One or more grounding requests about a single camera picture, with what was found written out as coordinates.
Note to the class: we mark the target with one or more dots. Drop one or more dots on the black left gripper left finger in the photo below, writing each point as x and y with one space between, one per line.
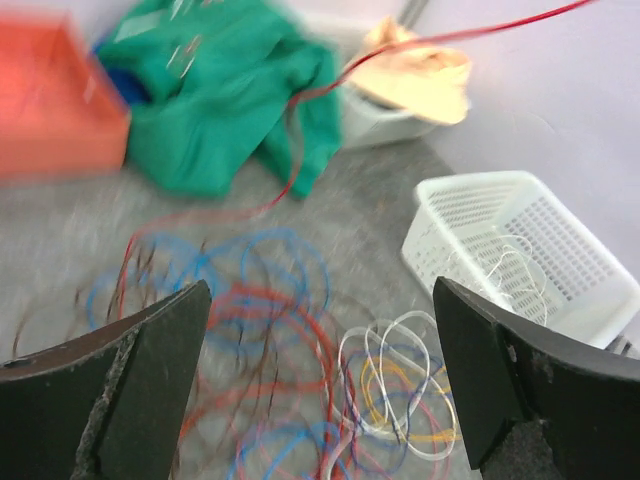
108 404

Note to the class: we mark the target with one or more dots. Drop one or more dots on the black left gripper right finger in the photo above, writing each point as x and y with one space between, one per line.
532 403

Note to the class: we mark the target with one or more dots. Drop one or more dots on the orange plastic tray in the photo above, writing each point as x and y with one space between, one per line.
61 116

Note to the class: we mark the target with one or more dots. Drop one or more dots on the large white perforated basket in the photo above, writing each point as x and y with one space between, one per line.
505 236

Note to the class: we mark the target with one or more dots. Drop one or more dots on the small white perforated basket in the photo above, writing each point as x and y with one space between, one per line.
365 123

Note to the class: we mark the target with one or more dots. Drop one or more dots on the beige bucket hat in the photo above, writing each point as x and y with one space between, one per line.
429 82

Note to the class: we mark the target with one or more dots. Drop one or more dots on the green jacket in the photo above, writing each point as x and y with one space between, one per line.
218 76

